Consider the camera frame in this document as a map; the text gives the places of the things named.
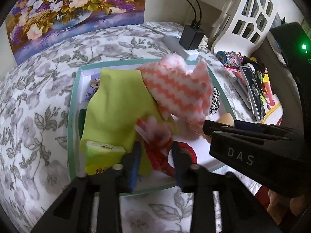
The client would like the black charging cable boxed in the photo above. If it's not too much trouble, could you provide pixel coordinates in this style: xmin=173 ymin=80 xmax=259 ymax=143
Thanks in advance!
xmin=185 ymin=0 xmax=203 ymax=28
xmin=170 ymin=0 xmax=198 ymax=26

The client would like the operator hand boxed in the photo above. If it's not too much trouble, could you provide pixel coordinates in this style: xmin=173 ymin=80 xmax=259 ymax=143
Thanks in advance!
xmin=267 ymin=190 xmax=310 ymax=225

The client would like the beige makeup sponge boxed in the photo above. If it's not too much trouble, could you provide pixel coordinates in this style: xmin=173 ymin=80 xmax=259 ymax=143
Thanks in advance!
xmin=204 ymin=113 xmax=235 ymax=143

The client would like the purple cartoon tissue pack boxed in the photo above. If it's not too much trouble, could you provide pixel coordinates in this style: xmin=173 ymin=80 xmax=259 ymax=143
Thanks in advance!
xmin=84 ymin=73 xmax=100 ymax=102

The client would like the green yellow scrub sponge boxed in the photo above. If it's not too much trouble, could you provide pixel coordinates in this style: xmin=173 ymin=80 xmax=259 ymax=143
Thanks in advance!
xmin=78 ymin=109 xmax=86 ymax=139

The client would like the black power adapter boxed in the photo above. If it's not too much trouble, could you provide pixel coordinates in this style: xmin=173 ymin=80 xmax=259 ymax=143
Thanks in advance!
xmin=179 ymin=25 xmax=204 ymax=50

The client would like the colourful bead bracelet roll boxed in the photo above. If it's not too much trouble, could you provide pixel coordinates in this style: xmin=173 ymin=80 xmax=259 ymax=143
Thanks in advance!
xmin=216 ymin=50 xmax=244 ymax=67

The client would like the floral grey white tablecloth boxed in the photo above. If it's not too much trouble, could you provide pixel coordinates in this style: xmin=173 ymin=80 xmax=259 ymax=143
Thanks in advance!
xmin=1 ymin=22 xmax=256 ymax=232

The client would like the floral painting canvas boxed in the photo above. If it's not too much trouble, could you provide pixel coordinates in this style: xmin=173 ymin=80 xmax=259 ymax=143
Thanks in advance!
xmin=5 ymin=0 xmax=145 ymax=65

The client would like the white power strip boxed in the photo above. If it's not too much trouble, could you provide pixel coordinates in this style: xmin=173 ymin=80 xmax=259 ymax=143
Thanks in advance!
xmin=164 ymin=34 xmax=199 ymax=61

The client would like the lime green cloth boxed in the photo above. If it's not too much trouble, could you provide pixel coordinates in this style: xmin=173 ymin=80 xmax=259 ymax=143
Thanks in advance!
xmin=80 ymin=69 xmax=178 ymax=176

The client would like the black smartphone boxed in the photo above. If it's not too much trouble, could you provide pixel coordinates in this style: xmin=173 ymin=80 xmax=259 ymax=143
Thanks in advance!
xmin=240 ymin=65 xmax=266 ymax=123

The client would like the pink white chevron cloth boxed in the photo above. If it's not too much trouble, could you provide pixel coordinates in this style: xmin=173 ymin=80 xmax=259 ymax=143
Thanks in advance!
xmin=137 ymin=54 xmax=213 ymax=124

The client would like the leopard print scrunchie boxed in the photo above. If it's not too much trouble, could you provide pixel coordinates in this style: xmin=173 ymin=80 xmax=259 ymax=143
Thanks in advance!
xmin=209 ymin=87 xmax=220 ymax=115

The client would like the small green tissue pack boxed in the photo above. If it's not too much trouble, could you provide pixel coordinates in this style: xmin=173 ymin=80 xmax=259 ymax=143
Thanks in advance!
xmin=85 ymin=140 xmax=126 ymax=175

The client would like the pile of colourful stationery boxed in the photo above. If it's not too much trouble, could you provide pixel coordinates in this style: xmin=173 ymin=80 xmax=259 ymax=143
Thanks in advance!
xmin=225 ymin=56 xmax=283 ymax=125

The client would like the white box with teal rim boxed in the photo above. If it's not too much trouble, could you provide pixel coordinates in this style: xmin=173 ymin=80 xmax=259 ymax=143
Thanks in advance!
xmin=67 ymin=58 xmax=225 ymax=195

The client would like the red pink scrunchie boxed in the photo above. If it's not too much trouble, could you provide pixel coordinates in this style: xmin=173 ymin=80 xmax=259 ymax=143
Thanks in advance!
xmin=135 ymin=116 xmax=175 ymax=176

